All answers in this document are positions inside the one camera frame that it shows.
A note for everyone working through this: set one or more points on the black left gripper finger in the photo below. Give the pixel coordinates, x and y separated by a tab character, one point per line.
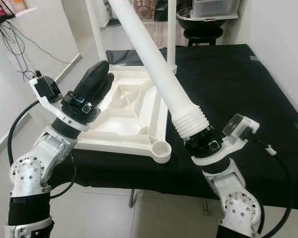
92	82
107	89

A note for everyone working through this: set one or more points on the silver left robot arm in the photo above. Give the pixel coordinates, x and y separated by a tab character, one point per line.
30	173

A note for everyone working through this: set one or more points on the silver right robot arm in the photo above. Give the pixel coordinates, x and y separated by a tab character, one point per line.
236	203

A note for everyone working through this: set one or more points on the black tablecloth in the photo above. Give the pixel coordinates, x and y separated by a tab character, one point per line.
233	99

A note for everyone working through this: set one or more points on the small black power adapter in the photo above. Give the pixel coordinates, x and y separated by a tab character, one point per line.
38	73

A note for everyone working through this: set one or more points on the beige towel cloth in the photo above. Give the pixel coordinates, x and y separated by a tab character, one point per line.
156	34

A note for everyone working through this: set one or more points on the red patterned box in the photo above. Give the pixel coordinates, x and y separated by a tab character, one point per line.
143	10

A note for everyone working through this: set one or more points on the black bag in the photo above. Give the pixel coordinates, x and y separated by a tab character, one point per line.
161	10

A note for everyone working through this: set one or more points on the grey tape strip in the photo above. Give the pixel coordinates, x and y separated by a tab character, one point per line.
254	58

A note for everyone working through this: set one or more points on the black router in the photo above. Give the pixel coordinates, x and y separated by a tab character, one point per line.
1	19

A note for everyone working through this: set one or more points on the black round basin stand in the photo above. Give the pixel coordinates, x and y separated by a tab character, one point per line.
201	29

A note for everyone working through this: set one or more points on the clear plastic storage box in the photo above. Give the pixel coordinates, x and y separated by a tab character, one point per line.
216	7

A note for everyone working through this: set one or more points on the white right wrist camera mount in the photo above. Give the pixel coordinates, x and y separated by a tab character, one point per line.
243	129

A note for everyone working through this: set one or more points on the grey metal folding table frame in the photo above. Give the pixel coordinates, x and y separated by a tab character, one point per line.
132	198

